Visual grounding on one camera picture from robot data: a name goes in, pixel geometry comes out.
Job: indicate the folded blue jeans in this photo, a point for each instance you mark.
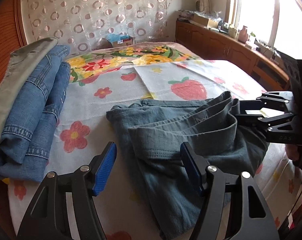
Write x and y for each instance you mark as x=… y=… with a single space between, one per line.
x=29 y=130
x=47 y=69

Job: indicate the lower folded blue jeans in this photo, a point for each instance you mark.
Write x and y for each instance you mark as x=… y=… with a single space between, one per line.
x=29 y=130

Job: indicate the person's right hand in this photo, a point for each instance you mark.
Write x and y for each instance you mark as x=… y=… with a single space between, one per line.
x=294 y=152

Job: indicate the white cup on cabinet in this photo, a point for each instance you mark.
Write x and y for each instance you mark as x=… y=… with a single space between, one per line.
x=232 y=32

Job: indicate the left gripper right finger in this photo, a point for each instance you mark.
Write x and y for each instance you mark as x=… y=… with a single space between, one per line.
x=249 y=217

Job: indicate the long wooden sideboard cabinet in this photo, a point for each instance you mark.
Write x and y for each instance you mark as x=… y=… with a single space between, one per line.
x=211 y=45

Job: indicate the pink circle pattern curtain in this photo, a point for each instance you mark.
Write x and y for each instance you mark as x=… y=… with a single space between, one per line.
x=85 y=25

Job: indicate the box with blue cloth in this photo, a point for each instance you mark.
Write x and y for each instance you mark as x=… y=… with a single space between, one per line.
x=120 y=40

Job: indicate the upper folded blue jeans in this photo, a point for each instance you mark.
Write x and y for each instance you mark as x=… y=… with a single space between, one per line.
x=47 y=69

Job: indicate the window with wooden frame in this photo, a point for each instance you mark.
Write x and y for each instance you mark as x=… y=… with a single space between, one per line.
x=276 y=23

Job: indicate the cardboard box on cabinet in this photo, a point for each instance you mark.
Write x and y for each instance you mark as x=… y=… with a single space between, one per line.
x=207 y=22

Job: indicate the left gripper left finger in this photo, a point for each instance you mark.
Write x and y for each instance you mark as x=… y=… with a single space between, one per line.
x=47 y=217

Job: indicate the pink bottle on cabinet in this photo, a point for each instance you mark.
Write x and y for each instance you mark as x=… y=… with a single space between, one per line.
x=243 y=35

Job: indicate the floral yellow quilt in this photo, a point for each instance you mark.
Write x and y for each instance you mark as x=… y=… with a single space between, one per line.
x=86 y=68

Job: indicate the folded grey green garment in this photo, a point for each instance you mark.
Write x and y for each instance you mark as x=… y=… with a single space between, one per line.
x=22 y=63

